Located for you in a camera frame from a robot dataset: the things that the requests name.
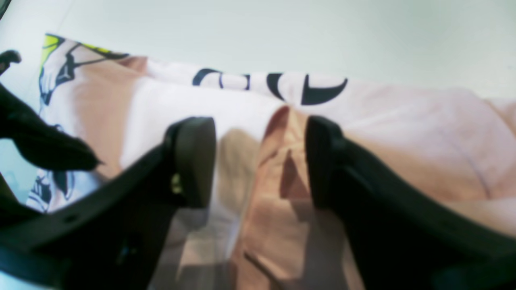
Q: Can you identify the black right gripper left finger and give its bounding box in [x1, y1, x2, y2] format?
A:
[1, 117, 217, 290]

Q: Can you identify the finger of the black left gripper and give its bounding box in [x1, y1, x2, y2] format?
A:
[0, 85, 101, 171]
[0, 50, 22, 75]

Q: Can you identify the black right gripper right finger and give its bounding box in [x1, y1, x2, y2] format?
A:
[305, 116, 516, 290]

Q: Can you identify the pink T-shirt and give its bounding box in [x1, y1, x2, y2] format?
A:
[27, 33, 515, 290]

